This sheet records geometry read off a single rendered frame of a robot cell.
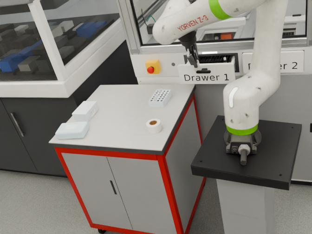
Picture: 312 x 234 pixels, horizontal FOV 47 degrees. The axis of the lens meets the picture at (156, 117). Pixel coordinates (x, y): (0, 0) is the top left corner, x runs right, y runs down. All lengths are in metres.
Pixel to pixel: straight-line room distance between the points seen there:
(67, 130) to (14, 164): 1.27
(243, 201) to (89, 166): 0.78
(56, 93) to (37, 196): 0.97
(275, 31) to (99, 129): 0.96
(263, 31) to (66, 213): 1.81
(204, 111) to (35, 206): 1.41
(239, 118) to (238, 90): 0.11
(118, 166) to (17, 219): 1.17
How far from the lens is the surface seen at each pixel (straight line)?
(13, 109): 2.60
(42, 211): 2.71
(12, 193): 3.00
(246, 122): 1.37
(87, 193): 2.05
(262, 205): 1.59
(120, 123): 1.82
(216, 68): 1.82
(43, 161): 2.80
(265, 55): 1.40
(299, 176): 2.34
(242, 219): 1.69
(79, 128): 1.81
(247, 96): 1.32
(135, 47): 2.05
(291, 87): 1.97
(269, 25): 1.36
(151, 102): 1.86
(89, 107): 1.95
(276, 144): 1.47
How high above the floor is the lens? 1.72
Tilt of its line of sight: 32 degrees down
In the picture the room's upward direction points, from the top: 14 degrees counter-clockwise
